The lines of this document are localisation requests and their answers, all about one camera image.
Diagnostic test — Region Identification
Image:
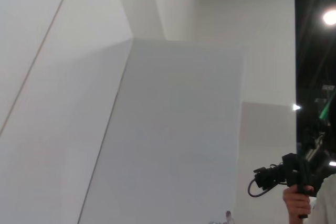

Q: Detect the person's bare forearm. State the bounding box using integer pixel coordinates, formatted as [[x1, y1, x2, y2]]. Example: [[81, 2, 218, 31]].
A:
[[287, 207, 320, 224]]

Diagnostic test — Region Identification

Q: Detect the black handheld controller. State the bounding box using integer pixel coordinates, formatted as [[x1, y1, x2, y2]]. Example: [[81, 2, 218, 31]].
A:
[[253, 152, 332, 219]]

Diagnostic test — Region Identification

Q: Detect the round ceiling spotlight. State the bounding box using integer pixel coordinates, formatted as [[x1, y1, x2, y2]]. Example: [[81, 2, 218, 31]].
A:
[[322, 8, 336, 27]]

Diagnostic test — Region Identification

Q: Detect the black controller cable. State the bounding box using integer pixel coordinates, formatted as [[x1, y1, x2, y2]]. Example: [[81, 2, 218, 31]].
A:
[[247, 178, 272, 198]]

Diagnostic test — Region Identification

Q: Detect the silver black background machine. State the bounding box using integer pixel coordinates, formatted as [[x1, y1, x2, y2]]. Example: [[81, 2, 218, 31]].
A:
[[301, 133, 336, 168]]

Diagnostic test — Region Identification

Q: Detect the person's bare hand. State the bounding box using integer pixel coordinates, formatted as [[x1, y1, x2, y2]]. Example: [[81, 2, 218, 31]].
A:
[[282, 185, 315, 210]]

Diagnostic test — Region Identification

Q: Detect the green strap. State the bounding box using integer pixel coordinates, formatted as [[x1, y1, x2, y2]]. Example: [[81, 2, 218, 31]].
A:
[[319, 100, 332, 120]]

